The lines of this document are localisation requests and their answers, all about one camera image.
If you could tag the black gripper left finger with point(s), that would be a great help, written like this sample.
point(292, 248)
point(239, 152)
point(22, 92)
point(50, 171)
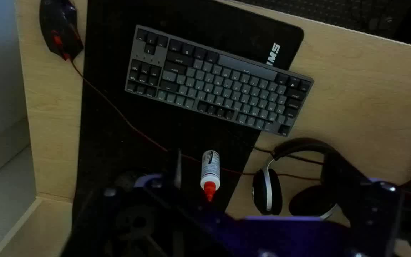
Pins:
point(138, 222)

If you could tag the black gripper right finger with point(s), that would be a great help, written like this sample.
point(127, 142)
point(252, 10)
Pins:
point(369, 208)

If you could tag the black and white headphones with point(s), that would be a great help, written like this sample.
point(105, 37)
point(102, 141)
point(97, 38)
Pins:
point(266, 189)

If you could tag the white glue bottle red cap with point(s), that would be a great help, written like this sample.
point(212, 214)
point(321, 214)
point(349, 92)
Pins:
point(209, 171)

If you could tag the black desk mat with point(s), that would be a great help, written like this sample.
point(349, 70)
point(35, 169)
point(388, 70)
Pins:
point(114, 128)

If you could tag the grey mechanical keyboard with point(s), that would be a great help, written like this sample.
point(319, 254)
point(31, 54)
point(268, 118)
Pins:
point(214, 80)

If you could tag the black and red mouse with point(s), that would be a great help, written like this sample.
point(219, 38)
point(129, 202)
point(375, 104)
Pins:
point(60, 25)

